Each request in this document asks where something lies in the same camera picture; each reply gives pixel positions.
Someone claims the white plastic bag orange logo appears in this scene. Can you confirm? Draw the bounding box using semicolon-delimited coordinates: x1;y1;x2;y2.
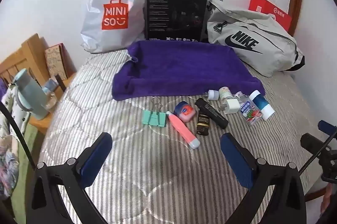
80;0;148;53

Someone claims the green binder clip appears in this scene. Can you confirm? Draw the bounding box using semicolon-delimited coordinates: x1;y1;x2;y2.
143;97;167;127

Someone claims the light blue water bottle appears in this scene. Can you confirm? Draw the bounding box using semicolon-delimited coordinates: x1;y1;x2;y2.
11;68;50;120

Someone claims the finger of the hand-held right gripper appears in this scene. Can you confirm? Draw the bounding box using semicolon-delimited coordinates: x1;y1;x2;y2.
318;120;337;139
301;133;332;152

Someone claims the person's right hand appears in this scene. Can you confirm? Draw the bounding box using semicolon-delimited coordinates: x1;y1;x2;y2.
321;184;334;214

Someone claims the floral cloth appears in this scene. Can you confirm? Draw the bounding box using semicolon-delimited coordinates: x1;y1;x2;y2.
0;77;29;198

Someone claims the black lighter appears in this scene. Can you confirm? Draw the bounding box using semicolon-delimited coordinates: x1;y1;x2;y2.
195;98;229;130

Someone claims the pink lip balm jar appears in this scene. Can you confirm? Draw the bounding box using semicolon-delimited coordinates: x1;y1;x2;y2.
174;101;197;123

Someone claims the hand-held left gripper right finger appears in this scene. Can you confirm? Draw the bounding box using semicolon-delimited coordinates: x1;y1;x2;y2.
221;133;307;224

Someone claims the grey sling bag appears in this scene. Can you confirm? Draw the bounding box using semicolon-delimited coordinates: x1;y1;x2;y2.
206;0;305;77

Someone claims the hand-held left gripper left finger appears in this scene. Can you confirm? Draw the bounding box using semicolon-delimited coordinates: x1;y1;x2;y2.
26;132;113;224

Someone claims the blue and white bottle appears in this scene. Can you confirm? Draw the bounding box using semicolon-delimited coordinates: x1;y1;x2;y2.
249;90;274;120

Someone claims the white round plug adapter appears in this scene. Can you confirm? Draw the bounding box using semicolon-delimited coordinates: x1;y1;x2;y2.
203;90;219;101

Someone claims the light green cloth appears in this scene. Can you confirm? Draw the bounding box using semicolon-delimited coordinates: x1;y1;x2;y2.
11;123;48;216

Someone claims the clear glass jar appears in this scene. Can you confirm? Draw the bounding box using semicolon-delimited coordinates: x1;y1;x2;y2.
45;91;59;110

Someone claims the patterned notebook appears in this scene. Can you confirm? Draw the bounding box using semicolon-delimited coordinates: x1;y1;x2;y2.
44;43;69;80

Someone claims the purple towel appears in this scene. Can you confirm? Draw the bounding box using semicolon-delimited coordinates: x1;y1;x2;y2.
112;40;264;101

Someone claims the clear bottle red label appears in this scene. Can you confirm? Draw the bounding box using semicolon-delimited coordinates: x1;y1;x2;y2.
235;91;264;126

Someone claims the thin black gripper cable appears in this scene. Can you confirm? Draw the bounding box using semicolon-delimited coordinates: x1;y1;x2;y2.
300;145;332;175

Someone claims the white charger cube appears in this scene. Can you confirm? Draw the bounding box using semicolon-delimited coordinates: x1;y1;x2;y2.
220;98;239;115

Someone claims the red paper bag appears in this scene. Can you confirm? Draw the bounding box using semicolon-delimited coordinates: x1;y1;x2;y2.
248;0;293;33

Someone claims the pink tube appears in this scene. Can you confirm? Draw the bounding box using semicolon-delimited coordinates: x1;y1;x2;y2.
166;111;201;149

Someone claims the small white bottle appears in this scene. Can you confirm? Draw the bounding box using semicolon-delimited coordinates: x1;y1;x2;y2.
219;86;233;99

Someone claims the wooden bedside table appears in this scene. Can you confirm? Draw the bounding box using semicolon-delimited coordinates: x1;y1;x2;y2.
0;33;77;132

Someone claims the black headset box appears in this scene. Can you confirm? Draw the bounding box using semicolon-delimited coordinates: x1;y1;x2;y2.
146;0;210;43

